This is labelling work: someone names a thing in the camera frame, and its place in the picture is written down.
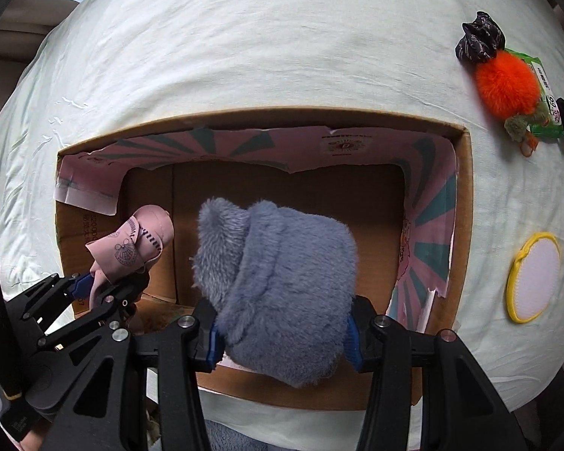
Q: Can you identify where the pink patterned scrunchie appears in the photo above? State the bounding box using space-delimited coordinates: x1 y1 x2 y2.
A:
85 205 174 310

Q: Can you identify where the grey fluffy cloth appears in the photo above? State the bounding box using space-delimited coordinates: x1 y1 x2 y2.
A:
193 198 358 388

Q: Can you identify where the yellow rimmed white mesh pad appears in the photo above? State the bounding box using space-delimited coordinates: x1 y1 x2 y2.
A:
505 232 561 324

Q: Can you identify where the green wet wipes pack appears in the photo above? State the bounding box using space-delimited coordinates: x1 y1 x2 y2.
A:
504 49 564 142

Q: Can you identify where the orange fluffy pompom toy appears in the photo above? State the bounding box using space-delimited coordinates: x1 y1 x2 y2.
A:
473 50 553 158

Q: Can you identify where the black patterned scrunchie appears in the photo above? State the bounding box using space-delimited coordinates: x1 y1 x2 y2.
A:
455 10 505 64

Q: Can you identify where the cardboard box with pink lining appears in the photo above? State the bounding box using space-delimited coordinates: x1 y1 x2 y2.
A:
55 108 474 411

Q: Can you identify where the beige headboard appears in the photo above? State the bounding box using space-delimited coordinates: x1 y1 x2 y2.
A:
0 0 78 111

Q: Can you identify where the pale green bed sheet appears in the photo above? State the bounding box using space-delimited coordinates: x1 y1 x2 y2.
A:
0 0 564 409

